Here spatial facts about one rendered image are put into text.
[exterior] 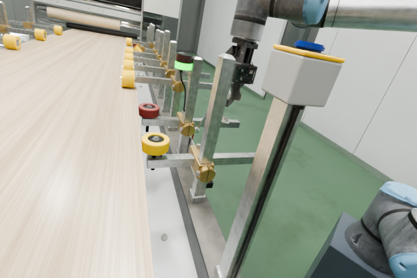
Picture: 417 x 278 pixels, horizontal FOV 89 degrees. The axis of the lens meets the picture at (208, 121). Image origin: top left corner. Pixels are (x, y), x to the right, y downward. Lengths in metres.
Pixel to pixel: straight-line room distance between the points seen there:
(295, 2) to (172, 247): 0.73
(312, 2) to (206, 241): 0.65
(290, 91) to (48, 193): 0.44
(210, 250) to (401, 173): 2.76
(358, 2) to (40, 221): 0.84
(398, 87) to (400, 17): 2.49
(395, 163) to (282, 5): 2.78
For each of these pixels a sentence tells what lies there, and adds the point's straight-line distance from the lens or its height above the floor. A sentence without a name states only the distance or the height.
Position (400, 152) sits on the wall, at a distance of 3.18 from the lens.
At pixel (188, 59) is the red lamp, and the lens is 0.77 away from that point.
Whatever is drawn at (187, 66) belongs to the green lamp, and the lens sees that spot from 0.77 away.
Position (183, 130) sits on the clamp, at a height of 0.85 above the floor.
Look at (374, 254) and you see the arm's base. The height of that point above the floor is 0.64.
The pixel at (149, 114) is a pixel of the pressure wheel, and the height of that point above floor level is 0.89.
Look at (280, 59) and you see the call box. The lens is 0.33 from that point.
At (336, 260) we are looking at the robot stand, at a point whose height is 0.56.
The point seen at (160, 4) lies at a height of 1.40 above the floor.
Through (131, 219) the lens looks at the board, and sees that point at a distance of 0.43.
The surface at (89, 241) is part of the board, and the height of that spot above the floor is 0.90.
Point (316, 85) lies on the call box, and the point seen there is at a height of 1.18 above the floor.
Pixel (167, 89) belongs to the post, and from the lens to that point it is 1.32.
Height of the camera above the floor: 1.22
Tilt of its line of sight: 23 degrees down
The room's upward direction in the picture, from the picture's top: 12 degrees clockwise
